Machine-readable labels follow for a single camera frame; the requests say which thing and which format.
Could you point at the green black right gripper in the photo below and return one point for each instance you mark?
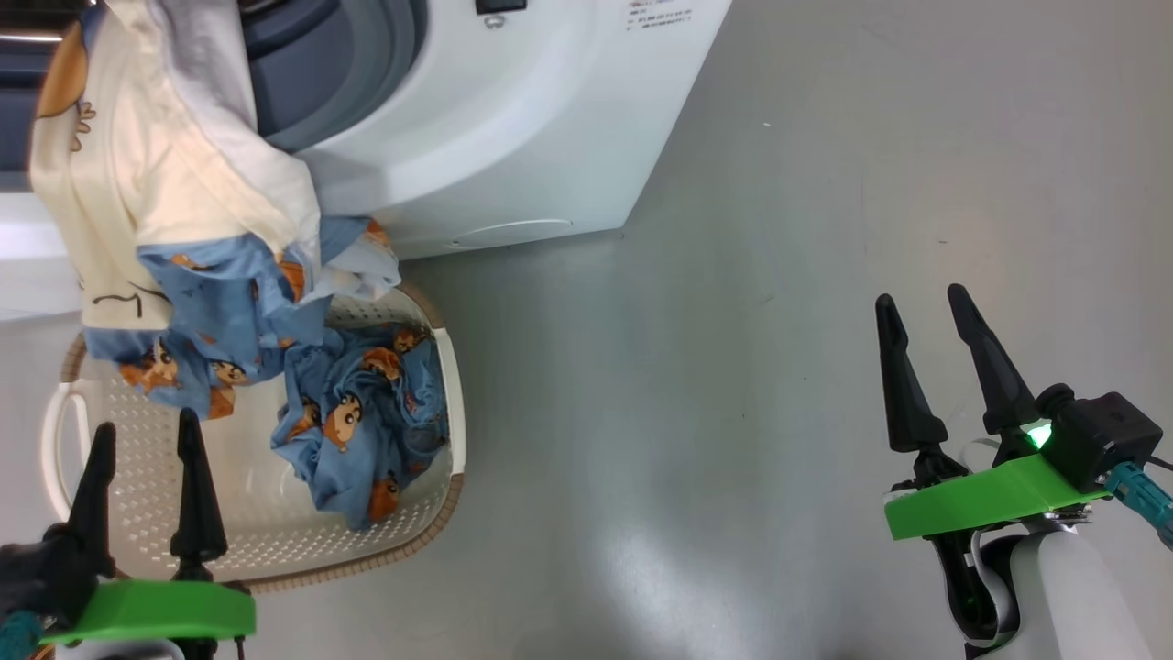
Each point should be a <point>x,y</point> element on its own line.
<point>990,495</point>

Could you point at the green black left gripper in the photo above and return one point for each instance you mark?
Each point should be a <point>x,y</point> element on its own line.
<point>156,614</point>

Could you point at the blue cartoon print pajama trousers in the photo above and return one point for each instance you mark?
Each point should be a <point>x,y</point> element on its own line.
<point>367,412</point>

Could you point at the cream orange blue pajama top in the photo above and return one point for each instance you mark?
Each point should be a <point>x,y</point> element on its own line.
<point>165,165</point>

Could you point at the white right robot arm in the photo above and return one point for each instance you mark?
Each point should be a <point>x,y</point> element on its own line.
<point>1072,596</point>

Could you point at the grey rubber door gasket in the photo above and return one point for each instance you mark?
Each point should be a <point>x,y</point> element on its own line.
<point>312,82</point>

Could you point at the white front-load washing machine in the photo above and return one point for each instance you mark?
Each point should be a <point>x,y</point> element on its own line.
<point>513,119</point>

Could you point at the cream perforated laundry basket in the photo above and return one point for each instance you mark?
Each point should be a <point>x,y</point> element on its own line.
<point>257,513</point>

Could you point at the round white filter cover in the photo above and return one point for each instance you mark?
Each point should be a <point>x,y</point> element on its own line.
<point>509,234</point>

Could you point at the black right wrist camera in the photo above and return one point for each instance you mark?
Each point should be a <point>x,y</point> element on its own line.
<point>1104,435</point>

